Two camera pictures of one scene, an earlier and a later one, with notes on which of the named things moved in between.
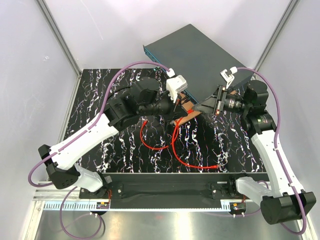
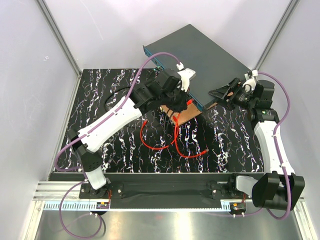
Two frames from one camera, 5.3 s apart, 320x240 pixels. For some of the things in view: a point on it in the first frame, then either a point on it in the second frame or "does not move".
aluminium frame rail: (47, 198) does not move
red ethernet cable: (144, 123) does not move
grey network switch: (204, 66) does not move
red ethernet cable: (186, 114) to (190, 101)
